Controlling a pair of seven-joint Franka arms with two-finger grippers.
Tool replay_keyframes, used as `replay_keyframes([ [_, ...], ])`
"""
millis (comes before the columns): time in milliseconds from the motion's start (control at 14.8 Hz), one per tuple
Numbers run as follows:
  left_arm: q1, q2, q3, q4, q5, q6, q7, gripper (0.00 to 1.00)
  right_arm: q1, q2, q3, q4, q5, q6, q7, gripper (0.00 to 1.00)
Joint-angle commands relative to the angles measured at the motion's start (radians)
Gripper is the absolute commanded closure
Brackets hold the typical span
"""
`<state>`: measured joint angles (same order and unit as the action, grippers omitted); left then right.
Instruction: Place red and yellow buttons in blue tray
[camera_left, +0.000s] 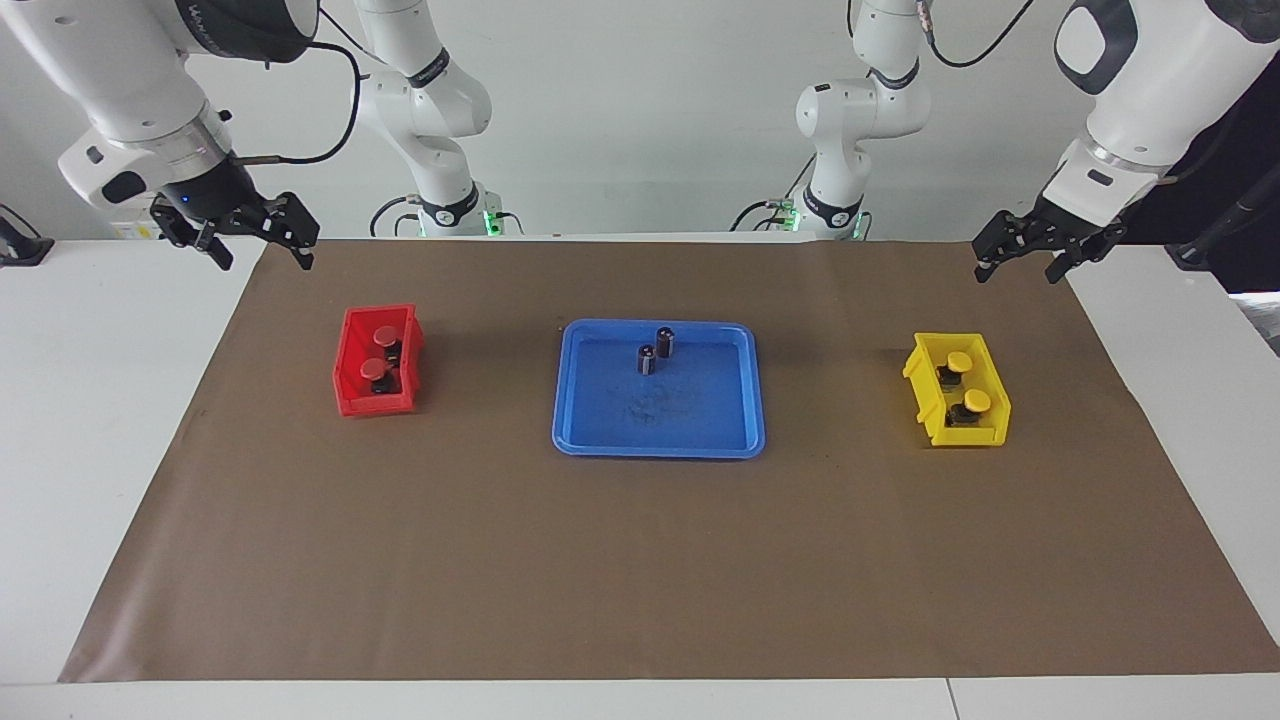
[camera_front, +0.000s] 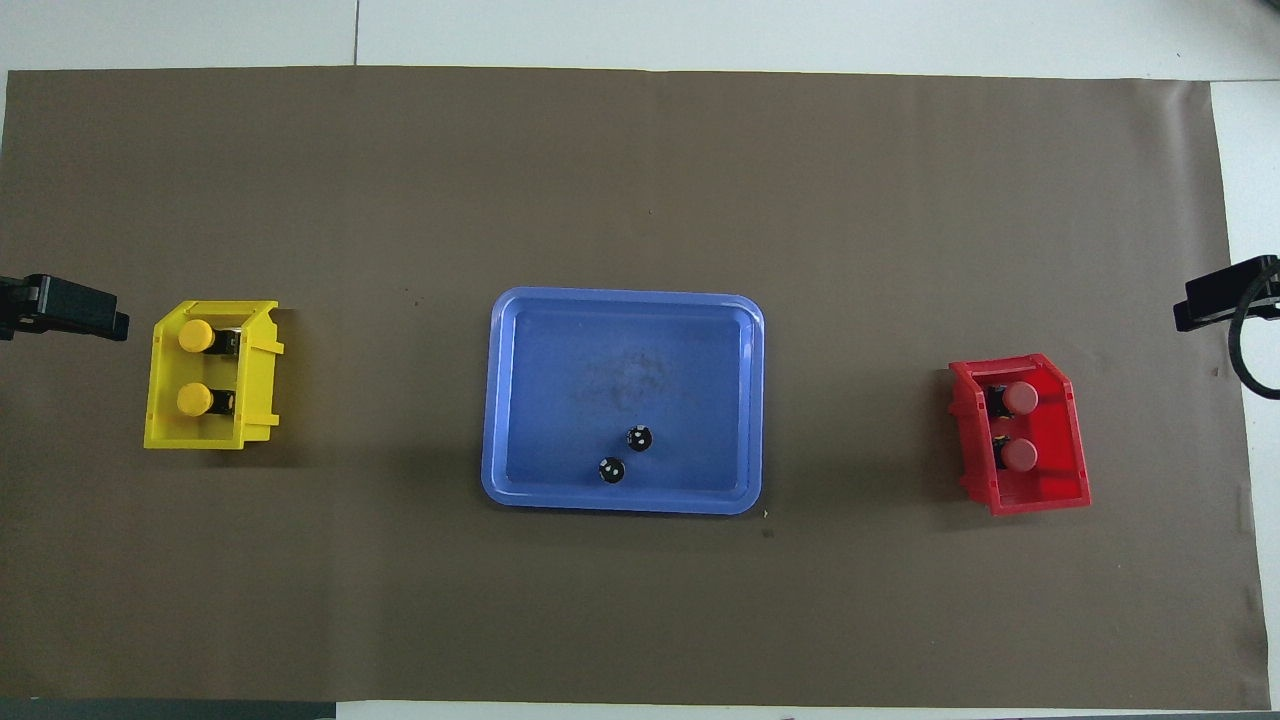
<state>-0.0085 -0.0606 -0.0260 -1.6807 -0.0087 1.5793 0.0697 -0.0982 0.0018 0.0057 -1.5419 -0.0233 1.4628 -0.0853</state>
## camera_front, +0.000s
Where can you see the brown paper table mat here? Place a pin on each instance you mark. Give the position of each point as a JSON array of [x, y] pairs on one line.
[[400, 580]]

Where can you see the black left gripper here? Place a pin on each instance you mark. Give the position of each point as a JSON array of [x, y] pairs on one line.
[[12, 305]]

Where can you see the red push button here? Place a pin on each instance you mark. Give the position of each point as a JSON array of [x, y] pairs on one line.
[[1020, 455], [1022, 397]]

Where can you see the small black knob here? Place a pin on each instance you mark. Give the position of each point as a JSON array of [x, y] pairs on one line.
[[611, 470], [639, 438]]

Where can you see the yellow push button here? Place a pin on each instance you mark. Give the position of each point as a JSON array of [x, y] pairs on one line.
[[194, 400], [196, 336]]

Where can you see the red plastic bin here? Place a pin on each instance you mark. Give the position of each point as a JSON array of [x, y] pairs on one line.
[[1060, 470]]

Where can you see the yellow plastic bin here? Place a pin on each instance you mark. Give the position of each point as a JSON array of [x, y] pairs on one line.
[[258, 390]]

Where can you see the blue plastic tray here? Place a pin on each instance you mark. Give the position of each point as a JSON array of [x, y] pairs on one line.
[[560, 400]]

